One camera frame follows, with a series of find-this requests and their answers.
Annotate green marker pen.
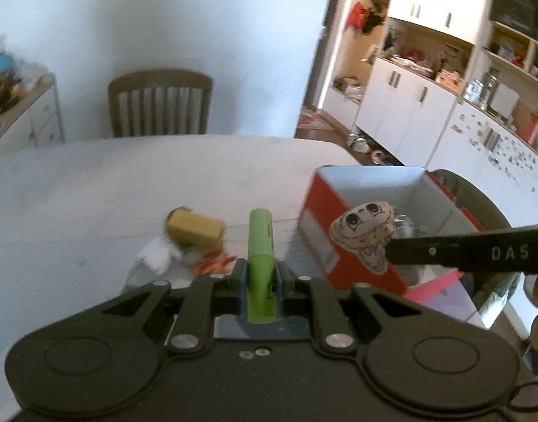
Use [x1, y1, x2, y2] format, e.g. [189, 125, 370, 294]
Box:
[247, 209, 277, 325]

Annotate white drawer sideboard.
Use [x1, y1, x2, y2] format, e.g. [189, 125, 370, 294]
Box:
[0, 74, 65, 154]

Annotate dark wooden chair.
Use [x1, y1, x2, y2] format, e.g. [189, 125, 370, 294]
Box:
[108, 69, 214, 138]

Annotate red patterned doormat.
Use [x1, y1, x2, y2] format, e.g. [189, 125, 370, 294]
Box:
[297, 108, 334, 130]

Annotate cartoon face plush doll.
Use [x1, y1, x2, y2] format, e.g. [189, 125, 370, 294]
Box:
[329, 201, 395, 275]

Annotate orange small toy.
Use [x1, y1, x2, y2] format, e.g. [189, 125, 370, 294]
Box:
[194, 251, 238, 277]

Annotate silver foil snack bag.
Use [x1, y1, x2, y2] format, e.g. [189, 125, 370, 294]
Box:
[394, 213, 428, 238]

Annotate bag of white beads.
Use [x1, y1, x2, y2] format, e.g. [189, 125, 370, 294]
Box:
[134, 237, 183, 275]

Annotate red white cardboard box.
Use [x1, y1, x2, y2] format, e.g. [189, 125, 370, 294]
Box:
[298, 165, 482, 303]

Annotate yellow cardboard box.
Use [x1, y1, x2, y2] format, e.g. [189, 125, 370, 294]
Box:
[165, 208, 226, 250]

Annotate white wall cabinet unit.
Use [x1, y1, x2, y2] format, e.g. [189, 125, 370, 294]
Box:
[317, 0, 538, 227]

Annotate red hanging clothes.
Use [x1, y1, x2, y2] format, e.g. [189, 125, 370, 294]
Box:
[345, 2, 370, 30]

